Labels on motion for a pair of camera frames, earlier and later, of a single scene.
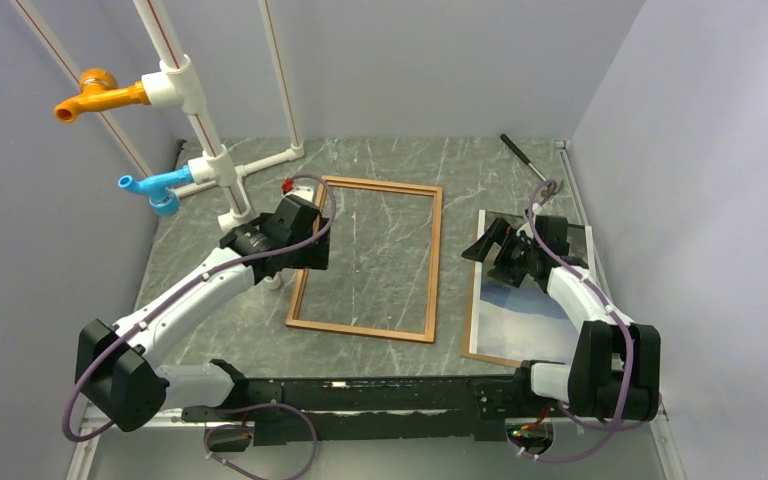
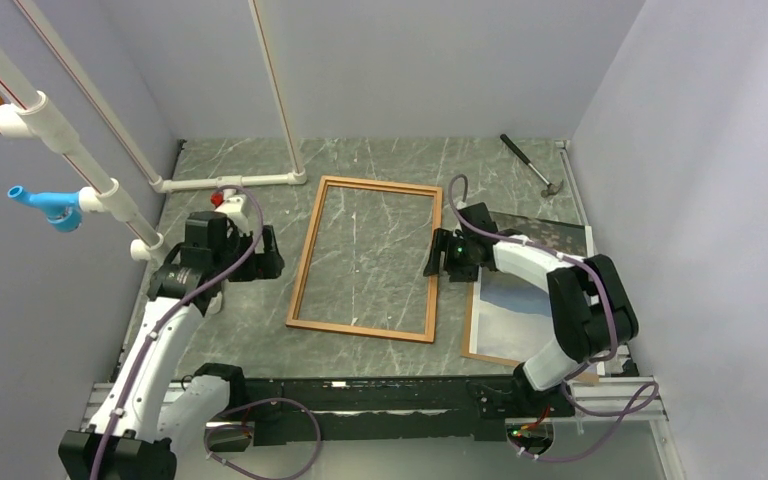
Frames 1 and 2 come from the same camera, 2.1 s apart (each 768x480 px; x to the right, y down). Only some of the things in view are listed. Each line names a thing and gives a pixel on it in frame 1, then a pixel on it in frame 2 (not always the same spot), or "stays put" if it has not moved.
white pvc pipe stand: (178, 85) to (28, 111)
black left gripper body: (312, 256) to (237, 244)
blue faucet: (162, 202) to (62, 210)
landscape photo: (507, 324) stays put
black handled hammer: (510, 143) stays put
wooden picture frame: (300, 283) stays put
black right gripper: (497, 233) to (444, 241)
